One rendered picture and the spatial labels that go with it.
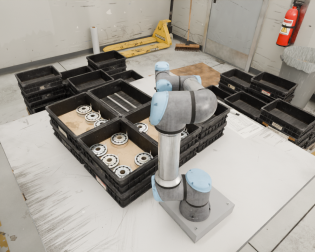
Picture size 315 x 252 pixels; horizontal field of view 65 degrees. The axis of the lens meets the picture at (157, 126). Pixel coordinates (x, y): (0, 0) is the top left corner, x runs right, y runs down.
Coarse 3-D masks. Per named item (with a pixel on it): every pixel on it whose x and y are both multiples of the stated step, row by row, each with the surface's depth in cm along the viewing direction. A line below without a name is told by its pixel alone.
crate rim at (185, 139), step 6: (150, 102) 165; (138, 108) 159; (126, 114) 153; (126, 120) 149; (198, 126) 146; (144, 132) 140; (192, 132) 142; (198, 132) 145; (150, 138) 137; (186, 138) 138; (180, 144) 136
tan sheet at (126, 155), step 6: (108, 138) 150; (108, 144) 146; (132, 144) 147; (108, 150) 142; (114, 150) 143; (120, 150) 143; (126, 150) 143; (132, 150) 143; (138, 150) 143; (120, 156) 139; (126, 156) 139; (132, 156) 139; (120, 162) 136; (126, 162) 136; (132, 162) 136; (132, 168) 132
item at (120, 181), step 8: (112, 120) 148; (96, 128) 142; (80, 136) 136; (144, 136) 138; (80, 144) 133; (88, 152) 129; (96, 160) 125; (152, 160) 124; (104, 168) 121; (136, 168) 119; (144, 168) 122; (112, 176) 117; (128, 176) 116
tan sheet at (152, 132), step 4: (144, 120) 166; (148, 124) 162; (148, 128) 159; (152, 128) 159; (148, 132) 156; (152, 132) 156; (156, 132) 156; (152, 136) 153; (156, 136) 153; (156, 140) 150
